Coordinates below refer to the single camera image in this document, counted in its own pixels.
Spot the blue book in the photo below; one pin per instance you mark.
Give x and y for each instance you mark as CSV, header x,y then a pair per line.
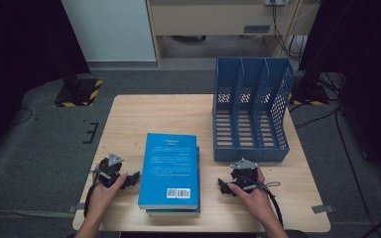
x,y
168,165

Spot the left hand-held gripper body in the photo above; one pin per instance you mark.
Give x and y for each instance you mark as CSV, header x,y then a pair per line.
x,y
110,168

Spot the beige cabinet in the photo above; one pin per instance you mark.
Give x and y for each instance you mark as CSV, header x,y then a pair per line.
x,y
211,16

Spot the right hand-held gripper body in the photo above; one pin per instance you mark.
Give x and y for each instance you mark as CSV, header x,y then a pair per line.
x,y
244,175

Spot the teal book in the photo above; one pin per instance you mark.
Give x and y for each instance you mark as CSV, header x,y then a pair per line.
x,y
173,212

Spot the person's left hand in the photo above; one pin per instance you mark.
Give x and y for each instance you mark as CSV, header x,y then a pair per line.
x,y
101,198

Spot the white power strip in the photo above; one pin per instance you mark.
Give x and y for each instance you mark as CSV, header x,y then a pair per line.
x,y
276,2

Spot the dark curtain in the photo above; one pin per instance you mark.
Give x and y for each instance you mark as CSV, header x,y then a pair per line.
x,y
370,66

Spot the person's right hand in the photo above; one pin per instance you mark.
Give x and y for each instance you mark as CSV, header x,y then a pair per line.
x,y
258,205

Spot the white panel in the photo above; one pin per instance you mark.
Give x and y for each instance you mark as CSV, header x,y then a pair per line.
x,y
112,29

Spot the striped black stand base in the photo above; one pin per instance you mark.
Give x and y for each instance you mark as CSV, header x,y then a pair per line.
x,y
311,95
79,94

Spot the grey tape strip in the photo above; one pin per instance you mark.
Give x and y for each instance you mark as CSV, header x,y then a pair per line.
x,y
72,208
322,209

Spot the blue file rack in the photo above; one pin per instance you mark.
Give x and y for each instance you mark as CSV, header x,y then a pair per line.
x,y
244,154

